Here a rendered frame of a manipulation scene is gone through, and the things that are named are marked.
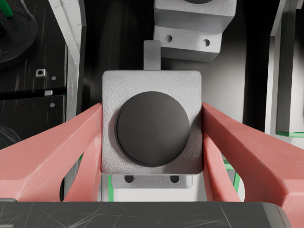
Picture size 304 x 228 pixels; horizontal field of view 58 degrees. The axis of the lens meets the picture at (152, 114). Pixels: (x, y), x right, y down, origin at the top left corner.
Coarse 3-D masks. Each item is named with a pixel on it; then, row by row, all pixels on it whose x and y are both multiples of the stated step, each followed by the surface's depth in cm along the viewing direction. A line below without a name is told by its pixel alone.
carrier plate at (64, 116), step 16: (48, 96) 48; (64, 96) 48; (0, 112) 47; (16, 112) 47; (32, 112) 47; (48, 112) 47; (64, 112) 47; (16, 128) 45; (32, 128) 45; (48, 128) 45
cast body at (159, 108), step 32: (160, 64) 16; (128, 96) 12; (160, 96) 11; (192, 96) 12; (128, 128) 11; (160, 128) 11; (192, 128) 12; (128, 160) 12; (160, 160) 11; (192, 160) 12
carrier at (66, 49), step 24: (0, 0) 50; (24, 0) 58; (48, 0) 58; (0, 24) 49; (24, 24) 52; (48, 24) 55; (0, 48) 49; (24, 48) 50; (48, 48) 52; (0, 72) 50; (24, 72) 50; (48, 72) 50; (0, 96) 49
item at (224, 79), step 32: (96, 0) 21; (128, 0) 21; (256, 0) 20; (96, 32) 21; (128, 32) 21; (224, 32) 20; (256, 32) 20; (96, 64) 21; (128, 64) 21; (192, 64) 20; (224, 64) 20; (256, 64) 20; (96, 96) 21; (224, 96) 20; (256, 96) 20; (256, 128) 20; (224, 160) 20
